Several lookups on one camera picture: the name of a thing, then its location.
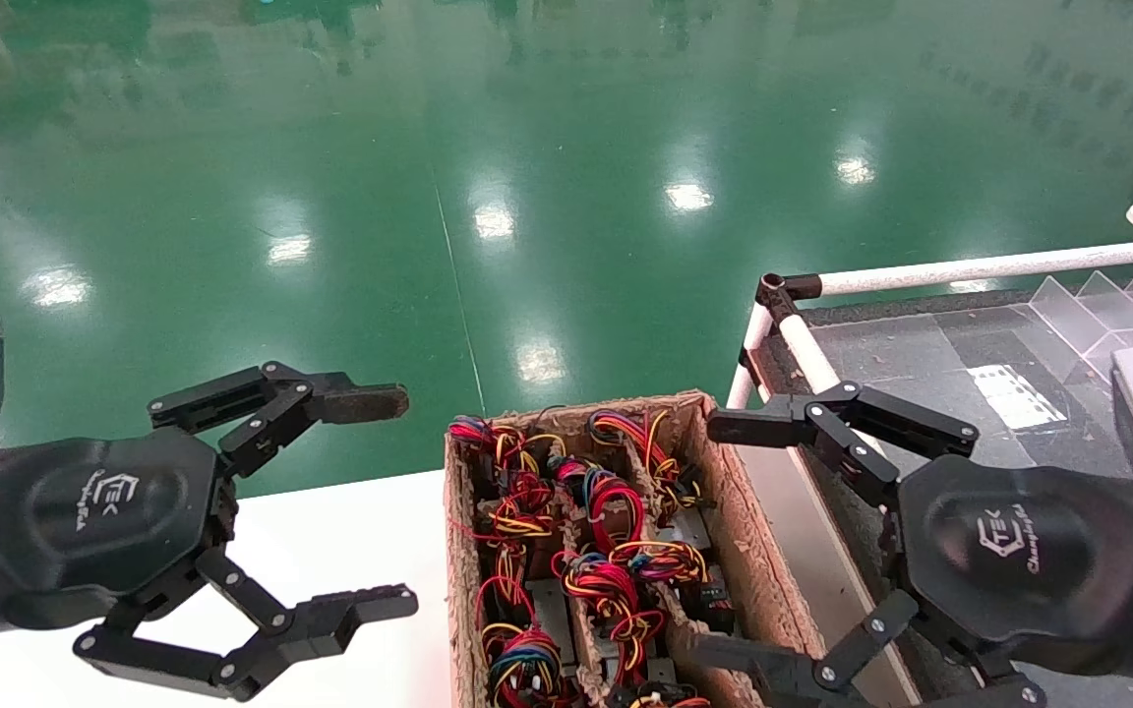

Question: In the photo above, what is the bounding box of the white rack rail pipe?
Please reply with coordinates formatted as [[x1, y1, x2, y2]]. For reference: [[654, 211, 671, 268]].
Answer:
[[778, 309, 884, 455], [817, 238, 1133, 298]]

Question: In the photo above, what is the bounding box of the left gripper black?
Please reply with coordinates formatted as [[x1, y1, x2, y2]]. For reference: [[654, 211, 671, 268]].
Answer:
[[0, 360, 420, 703]]

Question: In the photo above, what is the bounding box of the metal power supply with wires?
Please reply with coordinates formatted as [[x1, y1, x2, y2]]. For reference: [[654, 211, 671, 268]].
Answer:
[[552, 551, 668, 679], [552, 457, 648, 554], [447, 415, 567, 475], [473, 470, 560, 576], [476, 575, 582, 708], [586, 408, 717, 563], [614, 538, 740, 636], [606, 680, 715, 708]]

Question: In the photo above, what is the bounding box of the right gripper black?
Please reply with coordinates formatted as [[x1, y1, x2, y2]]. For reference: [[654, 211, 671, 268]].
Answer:
[[691, 381, 1133, 708]]

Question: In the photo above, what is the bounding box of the brown cardboard box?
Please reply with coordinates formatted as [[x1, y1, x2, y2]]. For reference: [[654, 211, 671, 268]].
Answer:
[[442, 389, 828, 708]]

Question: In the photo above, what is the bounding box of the clear acrylic divider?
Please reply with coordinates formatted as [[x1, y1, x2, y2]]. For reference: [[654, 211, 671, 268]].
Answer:
[[1017, 265, 1133, 394]]

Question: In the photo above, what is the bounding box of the black pipe corner joint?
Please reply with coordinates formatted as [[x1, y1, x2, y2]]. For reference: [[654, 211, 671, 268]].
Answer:
[[756, 272, 823, 324]]

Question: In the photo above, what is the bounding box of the white rack leg pipe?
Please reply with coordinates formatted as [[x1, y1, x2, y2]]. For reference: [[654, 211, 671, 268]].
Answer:
[[726, 303, 774, 411]]

